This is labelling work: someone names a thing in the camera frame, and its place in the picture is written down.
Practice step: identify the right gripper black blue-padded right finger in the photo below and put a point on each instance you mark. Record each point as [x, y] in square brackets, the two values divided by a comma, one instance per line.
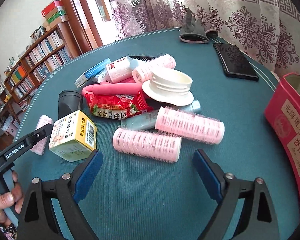
[257, 220]

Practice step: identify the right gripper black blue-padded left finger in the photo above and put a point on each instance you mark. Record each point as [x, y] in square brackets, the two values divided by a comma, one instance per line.
[38, 220]

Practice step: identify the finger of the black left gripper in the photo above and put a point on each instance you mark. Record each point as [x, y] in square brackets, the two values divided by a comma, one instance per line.
[38, 135]

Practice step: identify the yellow white medicine box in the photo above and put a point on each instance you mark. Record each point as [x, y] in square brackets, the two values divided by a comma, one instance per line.
[73, 137]

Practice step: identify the black plastic cup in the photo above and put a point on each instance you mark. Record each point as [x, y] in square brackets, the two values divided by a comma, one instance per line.
[69, 101]

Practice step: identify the blue white medicine box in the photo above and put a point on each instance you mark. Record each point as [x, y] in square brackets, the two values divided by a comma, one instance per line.
[92, 72]

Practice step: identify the red snack packet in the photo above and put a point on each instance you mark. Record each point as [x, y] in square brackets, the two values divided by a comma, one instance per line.
[117, 107]

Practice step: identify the white red-print tube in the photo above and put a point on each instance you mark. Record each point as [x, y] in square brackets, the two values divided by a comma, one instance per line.
[119, 70]

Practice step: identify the grey-blue tube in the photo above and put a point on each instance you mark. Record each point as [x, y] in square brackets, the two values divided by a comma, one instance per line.
[146, 121]

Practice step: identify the pink hair roller front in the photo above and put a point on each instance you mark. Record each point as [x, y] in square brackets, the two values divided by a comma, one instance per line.
[147, 145]

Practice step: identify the person's left hand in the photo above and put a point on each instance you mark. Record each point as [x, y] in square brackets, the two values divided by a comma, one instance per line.
[15, 197]

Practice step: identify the pink hair roller small left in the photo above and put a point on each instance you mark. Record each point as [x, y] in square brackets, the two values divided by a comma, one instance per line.
[45, 124]

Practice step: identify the wooden bookshelf with books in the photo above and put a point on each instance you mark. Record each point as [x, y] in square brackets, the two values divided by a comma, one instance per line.
[53, 49]

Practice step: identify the pink foam curler bent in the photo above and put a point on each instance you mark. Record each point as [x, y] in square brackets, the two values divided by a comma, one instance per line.
[106, 88]

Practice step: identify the red biscuit tin box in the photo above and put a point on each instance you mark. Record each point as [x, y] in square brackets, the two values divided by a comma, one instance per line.
[283, 114]

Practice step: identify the stacked coloured boxes on shelf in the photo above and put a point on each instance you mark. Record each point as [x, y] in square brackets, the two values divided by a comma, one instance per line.
[54, 14]

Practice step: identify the black comb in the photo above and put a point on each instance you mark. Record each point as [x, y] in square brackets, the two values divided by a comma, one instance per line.
[142, 58]

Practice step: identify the black smartphone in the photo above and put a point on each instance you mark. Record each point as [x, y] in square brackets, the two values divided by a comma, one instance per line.
[234, 62]

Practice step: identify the grey glove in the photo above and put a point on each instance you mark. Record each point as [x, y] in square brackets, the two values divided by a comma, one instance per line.
[192, 30]

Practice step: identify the patterned purple white curtain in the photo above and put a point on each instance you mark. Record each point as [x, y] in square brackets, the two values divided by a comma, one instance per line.
[268, 31]

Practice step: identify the wooden door frame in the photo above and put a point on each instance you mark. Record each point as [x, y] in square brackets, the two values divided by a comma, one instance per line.
[90, 23]

